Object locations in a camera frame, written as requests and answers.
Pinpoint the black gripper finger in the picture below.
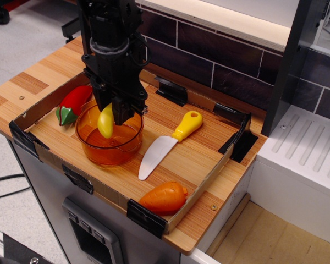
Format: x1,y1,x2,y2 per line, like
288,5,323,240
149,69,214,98
112,96,135,126
91,81,112,112

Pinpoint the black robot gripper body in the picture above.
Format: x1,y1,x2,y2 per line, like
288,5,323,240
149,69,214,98
82,46,148,115

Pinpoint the yellow toy banana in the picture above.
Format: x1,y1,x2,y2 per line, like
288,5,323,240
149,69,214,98
97,103,114,139

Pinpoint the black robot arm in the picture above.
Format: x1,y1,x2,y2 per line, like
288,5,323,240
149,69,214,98
77,1,151,125

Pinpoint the orange transparent plastic pot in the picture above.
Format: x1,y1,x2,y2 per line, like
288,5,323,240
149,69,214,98
75,100,144,166

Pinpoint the cardboard fence with black tape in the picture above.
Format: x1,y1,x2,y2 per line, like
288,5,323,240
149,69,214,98
9,67,266,250

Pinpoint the red toy chili pepper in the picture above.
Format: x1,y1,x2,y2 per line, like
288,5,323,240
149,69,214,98
56,85,92,126

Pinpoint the orange toy carrot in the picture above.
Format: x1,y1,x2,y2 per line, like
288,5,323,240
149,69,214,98
139,181,188,216

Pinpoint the grey toy oven front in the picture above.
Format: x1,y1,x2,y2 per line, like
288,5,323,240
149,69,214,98
62,198,124,264

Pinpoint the white toy sink drainboard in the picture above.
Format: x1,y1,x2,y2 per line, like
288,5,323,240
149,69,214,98
257,106,330,196

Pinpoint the yellow handled toy knife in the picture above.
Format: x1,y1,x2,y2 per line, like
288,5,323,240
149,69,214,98
138,111,203,180

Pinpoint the black vertical post left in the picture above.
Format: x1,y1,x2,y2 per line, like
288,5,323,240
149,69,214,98
76,0,92,54

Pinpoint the black vertical post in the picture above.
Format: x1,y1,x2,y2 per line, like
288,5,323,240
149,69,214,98
261,0,329,136
76,0,92,54

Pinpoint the black vertical post right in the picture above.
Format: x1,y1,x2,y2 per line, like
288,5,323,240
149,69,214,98
261,0,329,136

